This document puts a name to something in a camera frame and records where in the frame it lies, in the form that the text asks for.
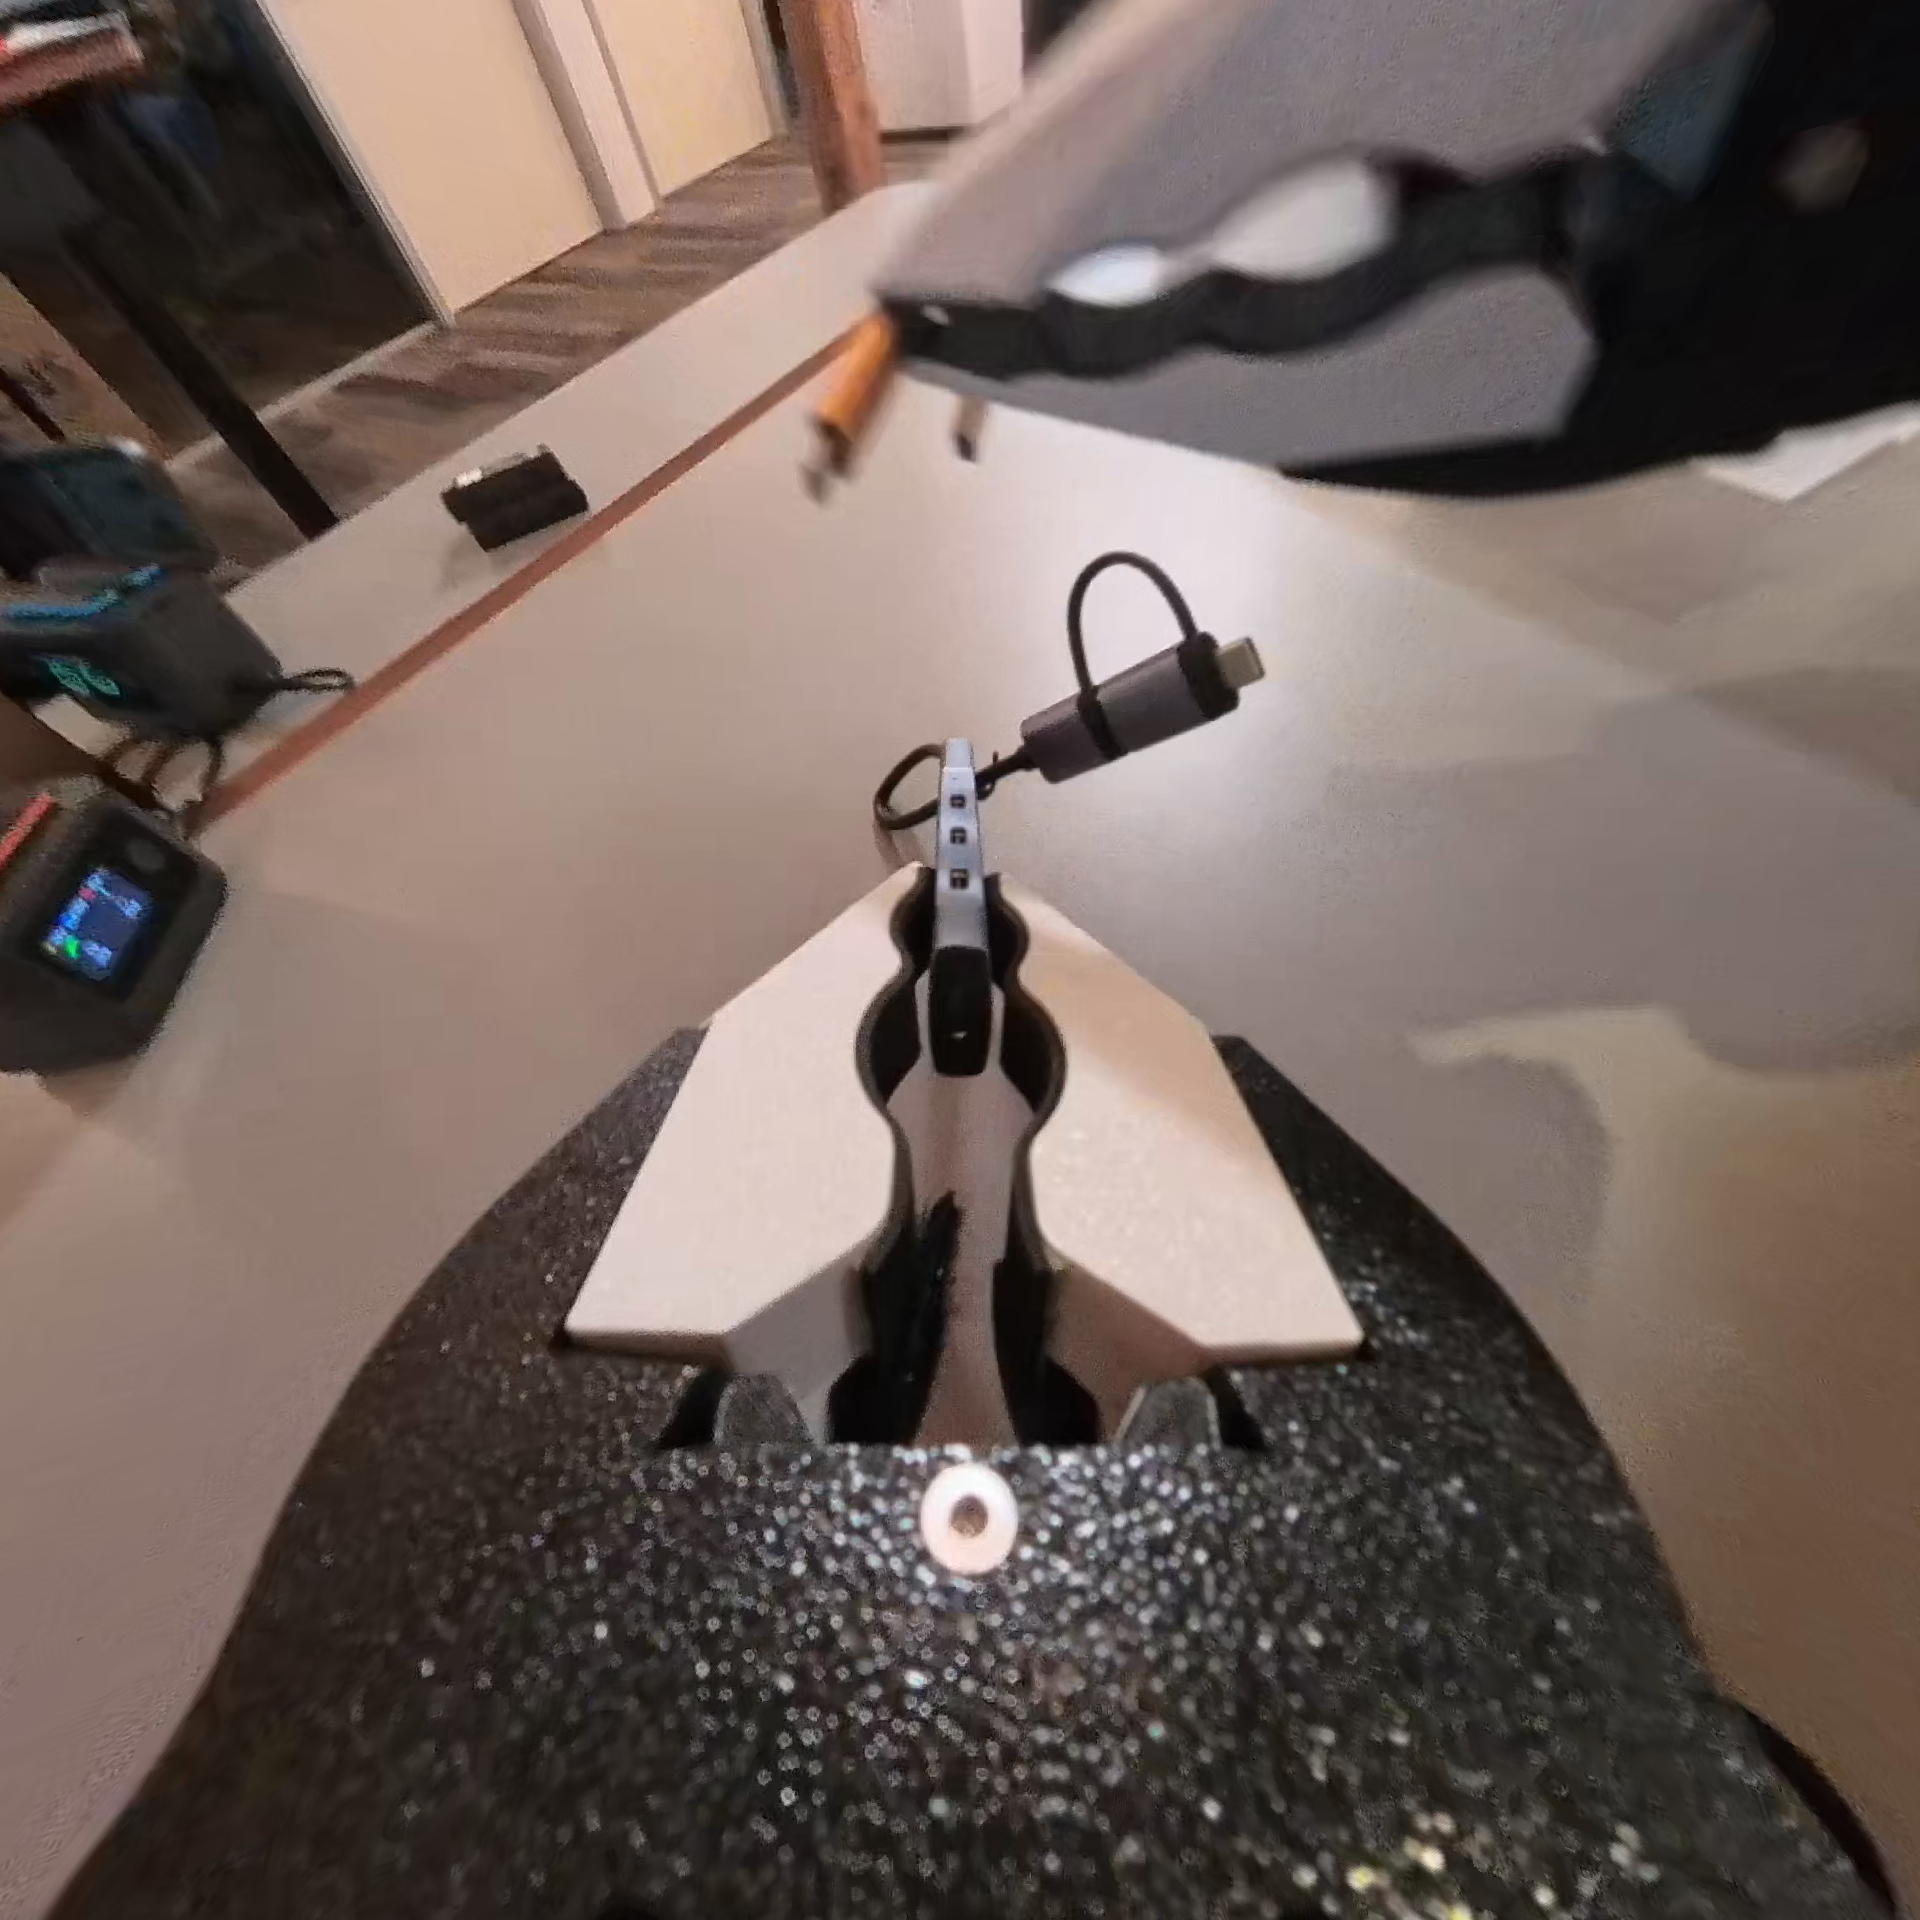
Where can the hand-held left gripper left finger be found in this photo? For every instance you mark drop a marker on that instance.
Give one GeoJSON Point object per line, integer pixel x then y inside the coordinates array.
{"type": "Point", "coordinates": [750, 1184]}

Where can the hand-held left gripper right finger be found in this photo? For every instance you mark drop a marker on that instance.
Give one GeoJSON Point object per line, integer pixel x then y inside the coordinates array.
{"type": "Point", "coordinates": [1186, 1184]}

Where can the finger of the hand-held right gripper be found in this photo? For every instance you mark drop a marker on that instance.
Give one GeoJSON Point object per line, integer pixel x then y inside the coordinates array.
{"type": "Point", "coordinates": [1244, 135]}
{"type": "Point", "coordinates": [1349, 376]}

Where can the silver usb hub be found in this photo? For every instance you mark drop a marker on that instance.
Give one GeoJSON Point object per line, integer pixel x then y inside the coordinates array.
{"type": "Point", "coordinates": [962, 886]}

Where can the white paper sheet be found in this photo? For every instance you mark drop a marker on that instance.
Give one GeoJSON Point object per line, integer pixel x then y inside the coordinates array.
{"type": "Point", "coordinates": [1823, 463]}

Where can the black rectangular block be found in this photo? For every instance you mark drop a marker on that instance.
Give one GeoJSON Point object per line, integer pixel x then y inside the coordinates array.
{"type": "Point", "coordinates": [514, 494]}

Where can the black pouch with teal print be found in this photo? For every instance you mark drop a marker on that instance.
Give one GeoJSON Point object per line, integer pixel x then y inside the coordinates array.
{"type": "Point", "coordinates": [129, 661]}

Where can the brown wooden post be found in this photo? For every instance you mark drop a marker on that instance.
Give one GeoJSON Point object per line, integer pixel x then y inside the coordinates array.
{"type": "Point", "coordinates": [833, 89]}

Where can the black action camera with screen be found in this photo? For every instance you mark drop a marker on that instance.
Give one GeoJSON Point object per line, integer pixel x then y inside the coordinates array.
{"type": "Point", "coordinates": [100, 931]}

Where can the dark desk frame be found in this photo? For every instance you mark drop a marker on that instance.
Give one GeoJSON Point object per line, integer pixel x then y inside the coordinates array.
{"type": "Point", "coordinates": [166, 317]}

